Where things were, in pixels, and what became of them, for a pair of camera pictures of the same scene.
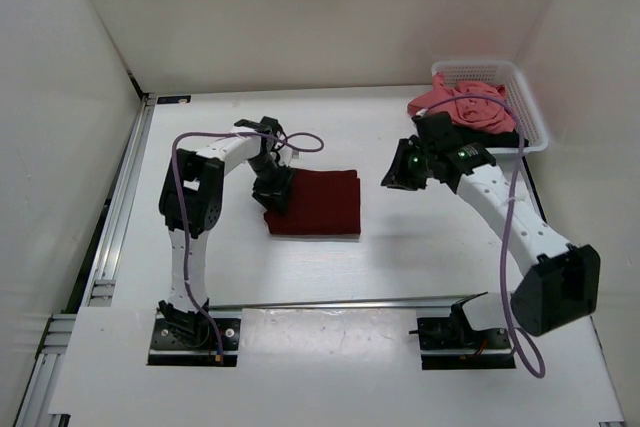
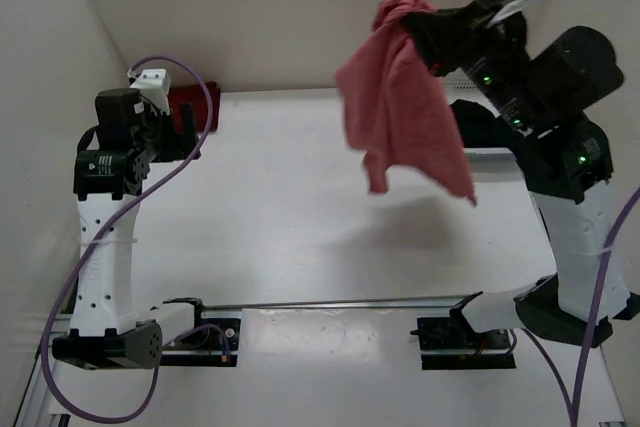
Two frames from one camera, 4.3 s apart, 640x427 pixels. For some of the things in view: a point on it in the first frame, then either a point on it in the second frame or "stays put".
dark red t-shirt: (320, 202) -> (195, 96)
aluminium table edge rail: (423, 303) stays put
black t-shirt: (487, 139) stays put
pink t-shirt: (479, 106) -> (395, 111)
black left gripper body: (272, 179) -> (158, 137)
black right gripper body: (418, 168) -> (488, 55)
